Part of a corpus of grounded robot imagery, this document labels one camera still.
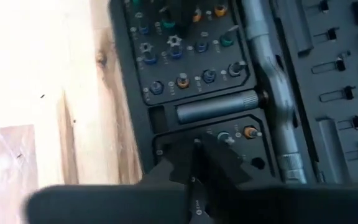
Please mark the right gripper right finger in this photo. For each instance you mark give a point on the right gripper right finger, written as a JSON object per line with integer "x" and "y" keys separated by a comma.
{"x": 275, "y": 205}

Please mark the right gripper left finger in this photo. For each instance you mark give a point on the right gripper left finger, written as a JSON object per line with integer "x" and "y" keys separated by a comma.
{"x": 120, "y": 205}

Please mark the orange-collared screwdriver bit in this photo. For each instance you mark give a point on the orange-collared screwdriver bit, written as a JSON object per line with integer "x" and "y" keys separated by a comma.
{"x": 197, "y": 16}
{"x": 182, "y": 82}
{"x": 221, "y": 11}
{"x": 250, "y": 132}

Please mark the small steel screwdriver bit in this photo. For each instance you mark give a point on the small steel screwdriver bit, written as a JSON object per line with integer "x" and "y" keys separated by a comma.
{"x": 197, "y": 141}

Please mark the black plastic tool case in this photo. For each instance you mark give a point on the black plastic tool case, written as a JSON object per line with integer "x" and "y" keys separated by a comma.
{"x": 337, "y": 93}

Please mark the grey knurled extension bar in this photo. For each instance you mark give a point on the grey knurled extension bar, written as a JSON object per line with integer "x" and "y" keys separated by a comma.
{"x": 216, "y": 107}

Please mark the grey-collared screwdriver bit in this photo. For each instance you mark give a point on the grey-collared screwdriver bit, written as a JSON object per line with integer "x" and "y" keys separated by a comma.
{"x": 235, "y": 69}

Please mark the green-collared screwdriver bit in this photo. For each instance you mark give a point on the green-collared screwdriver bit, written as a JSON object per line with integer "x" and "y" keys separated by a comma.
{"x": 226, "y": 40}
{"x": 136, "y": 2}
{"x": 168, "y": 24}

